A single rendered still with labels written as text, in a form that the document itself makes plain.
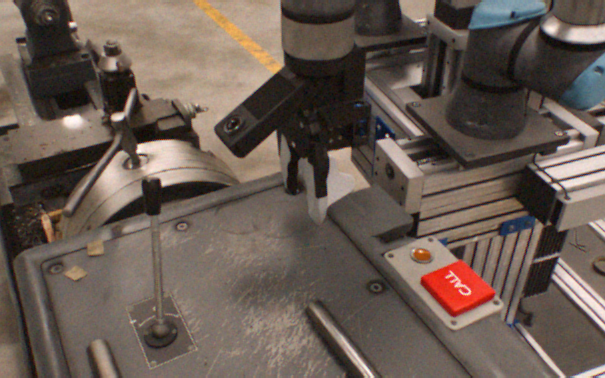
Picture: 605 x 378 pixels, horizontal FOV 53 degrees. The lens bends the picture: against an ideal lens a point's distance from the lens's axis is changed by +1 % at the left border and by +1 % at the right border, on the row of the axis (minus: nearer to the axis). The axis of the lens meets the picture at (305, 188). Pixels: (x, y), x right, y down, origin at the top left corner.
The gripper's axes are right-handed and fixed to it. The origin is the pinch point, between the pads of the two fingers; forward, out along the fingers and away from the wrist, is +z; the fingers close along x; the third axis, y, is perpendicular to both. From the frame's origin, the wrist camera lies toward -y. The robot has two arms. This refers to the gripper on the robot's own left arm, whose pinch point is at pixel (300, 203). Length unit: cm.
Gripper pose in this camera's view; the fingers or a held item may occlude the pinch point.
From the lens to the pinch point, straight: 74.8
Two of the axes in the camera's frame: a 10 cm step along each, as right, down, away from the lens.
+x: -4.8, -5.4, 7.0
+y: 8.8, -2.9, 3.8
